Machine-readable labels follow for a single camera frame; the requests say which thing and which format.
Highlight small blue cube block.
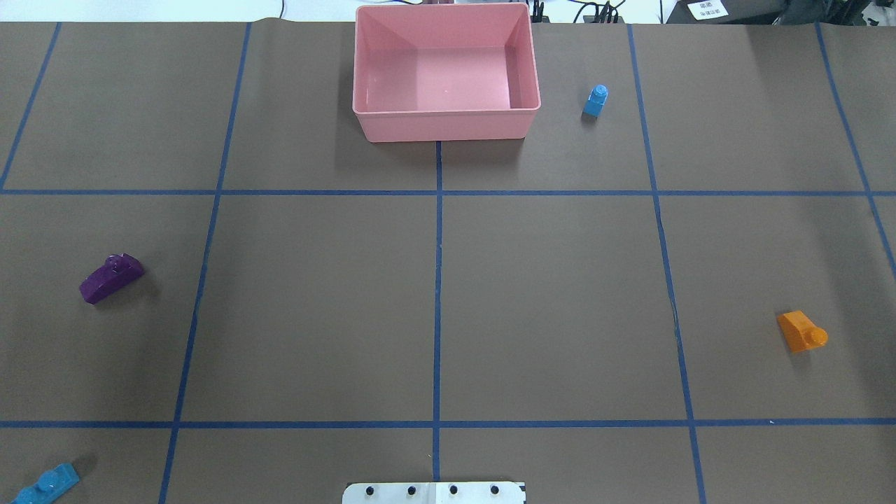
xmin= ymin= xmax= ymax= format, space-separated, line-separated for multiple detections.
xmin=582 ymin=84 xmax=609 ymax=118

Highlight purple sloped block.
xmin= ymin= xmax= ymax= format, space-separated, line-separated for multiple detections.
xmin=79 ymin=254 xmax=145 ymax=305

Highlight orange sloped block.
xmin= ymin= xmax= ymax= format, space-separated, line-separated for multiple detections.
xmin=776 ymin=310 xmax=829 ymax=352

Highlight long light blue block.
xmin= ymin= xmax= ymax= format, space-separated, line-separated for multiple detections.
xmin=10 ymin=463 xmax=81 ymax=503

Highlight pink plastic box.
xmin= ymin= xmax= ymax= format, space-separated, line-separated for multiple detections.
xmin=352 ymin=2 xmax=541 ymax=143

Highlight black box with label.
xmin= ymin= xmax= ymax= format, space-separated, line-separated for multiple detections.
xmin=665 ymin=1 xmax=788 ymax=25

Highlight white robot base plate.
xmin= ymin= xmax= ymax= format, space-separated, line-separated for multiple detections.
xmin=342 ymin=481 xmax=527 ymax=503

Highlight black cables at back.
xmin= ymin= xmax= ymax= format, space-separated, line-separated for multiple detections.
xmin=530 ymin=0 xmax=627 ymax=25

